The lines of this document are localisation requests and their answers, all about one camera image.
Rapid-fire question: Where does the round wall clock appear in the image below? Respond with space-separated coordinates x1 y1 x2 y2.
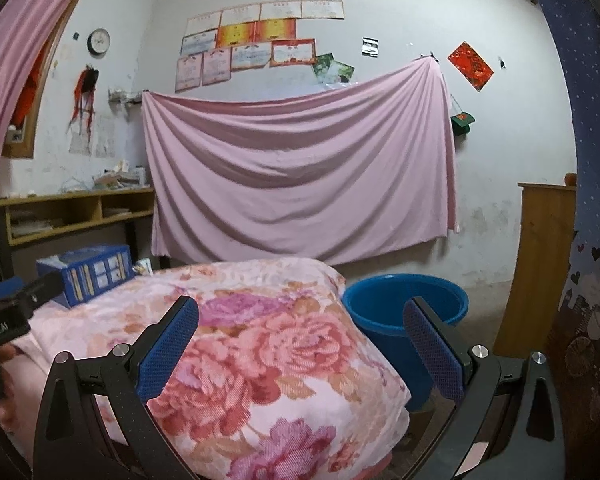
88 28 111 56

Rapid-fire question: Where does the pile of books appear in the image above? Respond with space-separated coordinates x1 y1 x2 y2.
94 159 148 190

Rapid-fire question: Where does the pink window curtain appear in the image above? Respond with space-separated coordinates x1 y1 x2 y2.
0 0 98 261

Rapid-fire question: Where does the stack of papers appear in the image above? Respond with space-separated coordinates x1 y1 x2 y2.
10 212 63 237

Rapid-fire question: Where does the wooden shelf desk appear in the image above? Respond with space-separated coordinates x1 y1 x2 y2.
0 187 156 281

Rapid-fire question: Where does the pink hanging sheet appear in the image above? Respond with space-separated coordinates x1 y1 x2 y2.
141 55 460 267

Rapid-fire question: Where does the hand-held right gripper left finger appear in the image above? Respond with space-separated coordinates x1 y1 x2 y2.
32 296 201 480

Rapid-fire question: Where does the white cable tangle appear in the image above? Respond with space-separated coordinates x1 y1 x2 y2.
60 175 95 192

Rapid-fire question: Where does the red tassel ornament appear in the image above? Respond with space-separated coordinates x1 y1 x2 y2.
66 65 101 133

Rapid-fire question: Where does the red paper poster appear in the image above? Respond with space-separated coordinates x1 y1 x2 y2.
447 41 495 92

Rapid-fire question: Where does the wooden cabinet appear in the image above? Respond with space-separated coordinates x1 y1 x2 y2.
494 182 578 358

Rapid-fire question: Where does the orange cloth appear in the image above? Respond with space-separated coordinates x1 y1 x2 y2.
10 50 46 126

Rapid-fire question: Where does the green photo print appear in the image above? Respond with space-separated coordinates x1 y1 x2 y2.
330 60 356 85
312 52 336 78

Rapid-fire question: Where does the wooden window frame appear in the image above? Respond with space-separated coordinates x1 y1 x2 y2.
2 5 73 158

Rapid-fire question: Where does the green cap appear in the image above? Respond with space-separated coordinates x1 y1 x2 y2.
450 112 476 136

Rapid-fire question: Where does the blue starry curtain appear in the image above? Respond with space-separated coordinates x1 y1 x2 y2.
517 0 600 480

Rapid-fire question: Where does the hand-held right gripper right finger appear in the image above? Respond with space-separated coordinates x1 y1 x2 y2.
402 296 568 480

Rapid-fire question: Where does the group of wall certificates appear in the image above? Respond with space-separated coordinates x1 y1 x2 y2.
174 0 346 93

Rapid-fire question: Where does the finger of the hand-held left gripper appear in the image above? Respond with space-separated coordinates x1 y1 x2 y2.
0 276 28 306
10 270 64 318

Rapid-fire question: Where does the blue plastic bucket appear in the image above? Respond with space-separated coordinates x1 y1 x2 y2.
342 273 469 411

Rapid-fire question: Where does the floral blanket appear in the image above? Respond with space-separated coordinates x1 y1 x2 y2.
0 257 412 480

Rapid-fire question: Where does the metal wall shelf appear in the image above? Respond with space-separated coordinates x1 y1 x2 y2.
108 87 143 108

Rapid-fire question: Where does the blue cardboard box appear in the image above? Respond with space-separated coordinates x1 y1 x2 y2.
36 245 133 309

